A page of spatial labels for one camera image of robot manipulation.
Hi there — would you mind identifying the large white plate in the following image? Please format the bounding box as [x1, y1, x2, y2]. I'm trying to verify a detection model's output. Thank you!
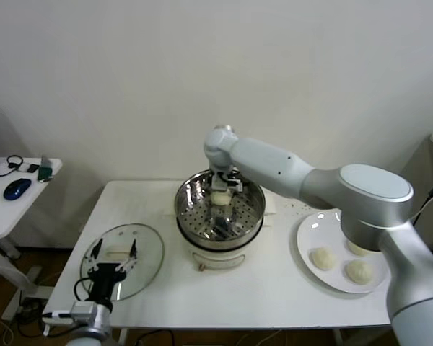
[296, 211, 390, 293]

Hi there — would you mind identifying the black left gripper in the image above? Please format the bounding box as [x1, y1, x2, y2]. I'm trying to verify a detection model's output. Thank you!
[85, 237, 139, 304]

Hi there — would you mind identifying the floor power strip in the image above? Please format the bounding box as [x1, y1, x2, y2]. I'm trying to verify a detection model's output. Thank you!
[19, 296, 48, 315]

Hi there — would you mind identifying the stainless steel steamer basket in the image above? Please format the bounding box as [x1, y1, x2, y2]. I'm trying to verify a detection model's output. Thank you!
[173, 168, 266, 250]

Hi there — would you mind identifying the blue computer mouse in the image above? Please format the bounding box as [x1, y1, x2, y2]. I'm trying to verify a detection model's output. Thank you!
[3, 178, 32, 202]

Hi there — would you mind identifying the white steamed baozi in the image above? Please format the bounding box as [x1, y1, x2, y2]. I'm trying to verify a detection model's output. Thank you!
[344, 259, 375, 285]
[310, 247, 338, 271]
[346, 239, 372, 257]
[209, 191, 233, 207]

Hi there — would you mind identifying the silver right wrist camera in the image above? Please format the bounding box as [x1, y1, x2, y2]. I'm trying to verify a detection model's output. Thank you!
[226, 174, 245, 193]

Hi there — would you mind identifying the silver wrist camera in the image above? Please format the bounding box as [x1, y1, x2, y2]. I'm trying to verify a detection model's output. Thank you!
[226, 174, 245, 193]
[42, 301, 97, 321]

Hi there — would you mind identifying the white side desk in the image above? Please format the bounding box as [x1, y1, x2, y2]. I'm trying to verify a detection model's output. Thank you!
[0, 157, 64, 322]

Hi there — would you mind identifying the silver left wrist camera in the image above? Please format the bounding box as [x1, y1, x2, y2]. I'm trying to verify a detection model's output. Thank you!
[42, 301, 97, 321]

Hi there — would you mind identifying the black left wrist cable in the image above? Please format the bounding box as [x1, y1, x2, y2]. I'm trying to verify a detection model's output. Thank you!
[73, 277, 93, 303]

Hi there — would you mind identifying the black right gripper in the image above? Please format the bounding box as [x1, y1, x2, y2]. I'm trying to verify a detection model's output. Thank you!
[211, 172, 227, 192]

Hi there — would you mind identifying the steel steamer pot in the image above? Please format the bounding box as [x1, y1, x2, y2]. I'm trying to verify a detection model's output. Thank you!
[164, 192, 277, 272]

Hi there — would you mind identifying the black looped cord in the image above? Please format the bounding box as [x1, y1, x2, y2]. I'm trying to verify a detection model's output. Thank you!
[0, 155, 25, 179]

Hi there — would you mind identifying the round glass pot lid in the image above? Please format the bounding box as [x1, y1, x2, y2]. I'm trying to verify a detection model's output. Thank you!
[79, 223, 165, 302]

